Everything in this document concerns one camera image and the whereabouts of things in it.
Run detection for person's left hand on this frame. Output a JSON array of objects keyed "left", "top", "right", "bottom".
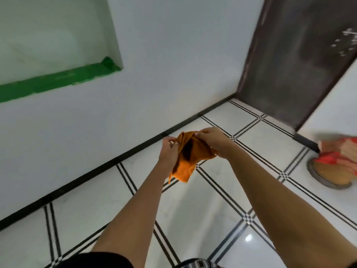
[{"left": 158, "top": 136, "right": 179, "bottom": 174}]

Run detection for person's right hand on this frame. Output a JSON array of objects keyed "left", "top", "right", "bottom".
[{"left": 194, "top": 127, "right": 236, "bottom": 159}]

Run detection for orange cloth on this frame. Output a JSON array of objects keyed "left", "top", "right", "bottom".
[{"left": 168, "top": 131, "right": 217, "bottom": 184}]

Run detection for person's right forearm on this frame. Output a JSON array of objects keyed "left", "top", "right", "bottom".
[{"left": 226, "top": 143, "right": 357, "bottom": 268}]

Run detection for person's left forearm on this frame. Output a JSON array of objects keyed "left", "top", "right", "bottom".
[{"left": 91, "top": 161, "right": 171, "bottom": 268}]

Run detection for person's checkered shorts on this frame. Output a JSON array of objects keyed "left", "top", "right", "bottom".
[{"left": 174, "top": 258, "right": 223, "bottom": 268}]

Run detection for dark brown door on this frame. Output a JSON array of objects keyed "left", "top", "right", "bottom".
[{"left": 236, "top": 0, "right": 357, "bottom": 131}]

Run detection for red patterned cloth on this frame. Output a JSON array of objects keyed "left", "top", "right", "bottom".
[{"left": 315, "top": 137, "right": 357, "bottom": 176}]

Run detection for green wall niche ledge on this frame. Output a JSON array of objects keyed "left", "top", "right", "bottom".
[{"left": 0, "top": 56, "right": 122, "bottom": 103}]

